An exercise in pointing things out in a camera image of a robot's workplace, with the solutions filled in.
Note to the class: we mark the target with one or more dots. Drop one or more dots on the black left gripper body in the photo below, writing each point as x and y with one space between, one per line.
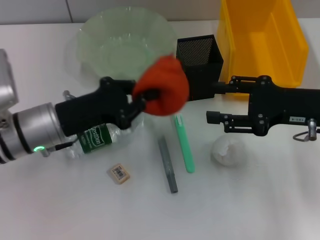
90 112

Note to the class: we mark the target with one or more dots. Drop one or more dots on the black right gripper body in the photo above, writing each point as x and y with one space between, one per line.
285 105

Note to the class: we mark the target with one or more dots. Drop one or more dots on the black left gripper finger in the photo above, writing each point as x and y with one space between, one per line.
127 85
150 95

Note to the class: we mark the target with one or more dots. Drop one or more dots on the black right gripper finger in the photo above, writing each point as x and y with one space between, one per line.
235 122
237 86

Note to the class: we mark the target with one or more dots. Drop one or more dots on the white paper ball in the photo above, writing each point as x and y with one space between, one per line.
227 151

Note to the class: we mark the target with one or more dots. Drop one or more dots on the clear green-label water bottle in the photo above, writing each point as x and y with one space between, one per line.
95 140

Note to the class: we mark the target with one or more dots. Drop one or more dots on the black mesh pen holder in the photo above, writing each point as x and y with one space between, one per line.
202 67

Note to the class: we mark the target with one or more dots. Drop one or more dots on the pale green glass fruit bowl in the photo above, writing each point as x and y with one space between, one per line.
117 45

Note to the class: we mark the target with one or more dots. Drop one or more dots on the green pen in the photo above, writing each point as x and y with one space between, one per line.
186 150

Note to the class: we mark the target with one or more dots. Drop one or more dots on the beige eraser with barcode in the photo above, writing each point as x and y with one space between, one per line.
119 173

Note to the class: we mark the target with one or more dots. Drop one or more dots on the grey pen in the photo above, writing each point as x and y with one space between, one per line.
168 165

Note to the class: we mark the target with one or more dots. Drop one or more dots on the yellow plastic bin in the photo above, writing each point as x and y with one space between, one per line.
265 45

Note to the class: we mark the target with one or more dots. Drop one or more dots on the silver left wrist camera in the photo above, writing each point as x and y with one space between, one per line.
6 85

